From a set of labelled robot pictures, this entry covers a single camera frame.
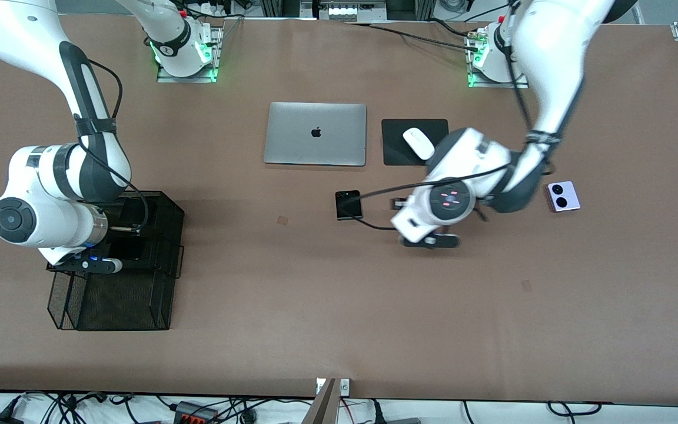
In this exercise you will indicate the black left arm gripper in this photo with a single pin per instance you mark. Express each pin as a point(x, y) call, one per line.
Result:
point(398, 204)

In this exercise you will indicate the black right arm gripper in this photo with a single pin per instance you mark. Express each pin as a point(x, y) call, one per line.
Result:
point(122, 229)

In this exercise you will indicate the small black flip phone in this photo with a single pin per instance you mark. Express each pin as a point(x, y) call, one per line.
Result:
point(349, 205)

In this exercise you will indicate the lilac flip phone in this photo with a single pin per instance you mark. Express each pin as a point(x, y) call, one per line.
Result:
point(564, 197)

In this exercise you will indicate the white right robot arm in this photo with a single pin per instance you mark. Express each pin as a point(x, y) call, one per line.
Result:
point(39, 194)

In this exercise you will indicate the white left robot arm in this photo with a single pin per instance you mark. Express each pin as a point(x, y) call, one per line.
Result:
point(551, 53)

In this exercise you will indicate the black mouse pad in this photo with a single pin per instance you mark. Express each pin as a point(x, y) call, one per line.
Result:
point(395, 150)

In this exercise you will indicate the white computer mouse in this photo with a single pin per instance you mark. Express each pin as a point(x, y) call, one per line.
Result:
point(416, 141)

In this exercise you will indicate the black mesh two-tier tray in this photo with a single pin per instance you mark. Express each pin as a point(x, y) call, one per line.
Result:
point(121, 294)

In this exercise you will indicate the silver closed laptop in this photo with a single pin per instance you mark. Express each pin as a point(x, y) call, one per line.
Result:
point(315, 134)

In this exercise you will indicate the metal control box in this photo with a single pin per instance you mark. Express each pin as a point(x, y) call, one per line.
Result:
point(345, 12)

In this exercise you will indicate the black power plug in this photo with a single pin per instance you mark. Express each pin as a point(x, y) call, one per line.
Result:
point(377, 412)

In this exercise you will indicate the black orange power strip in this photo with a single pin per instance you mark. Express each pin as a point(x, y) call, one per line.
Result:
point(195, 414)

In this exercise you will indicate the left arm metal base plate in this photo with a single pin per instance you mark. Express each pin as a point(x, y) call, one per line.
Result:
point(480, 83)

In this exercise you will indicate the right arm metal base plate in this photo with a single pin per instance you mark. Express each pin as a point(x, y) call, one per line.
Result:
point(216, 56)

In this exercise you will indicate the small metal table bracket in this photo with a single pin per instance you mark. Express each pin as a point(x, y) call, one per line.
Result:
point(345, 387)

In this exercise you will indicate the brown wooden post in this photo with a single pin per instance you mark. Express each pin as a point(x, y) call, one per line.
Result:
point(324, 409)

